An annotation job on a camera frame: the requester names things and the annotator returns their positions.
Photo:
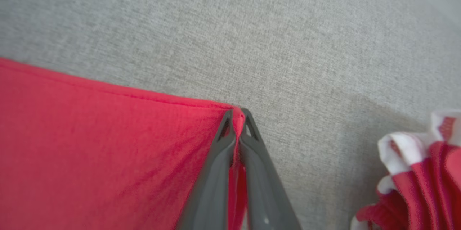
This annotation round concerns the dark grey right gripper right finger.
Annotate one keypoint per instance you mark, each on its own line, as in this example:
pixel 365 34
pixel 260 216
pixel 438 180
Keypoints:
pixel 263 194

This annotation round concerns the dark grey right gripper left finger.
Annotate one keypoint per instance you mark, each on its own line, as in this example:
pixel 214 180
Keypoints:
pixel 212 186

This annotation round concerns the red and white shirt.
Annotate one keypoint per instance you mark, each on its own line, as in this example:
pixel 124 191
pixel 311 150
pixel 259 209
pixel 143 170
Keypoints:
pixel 90 150

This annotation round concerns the red shorts with white stripe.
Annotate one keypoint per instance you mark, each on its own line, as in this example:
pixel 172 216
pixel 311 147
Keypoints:
pixel 425 186

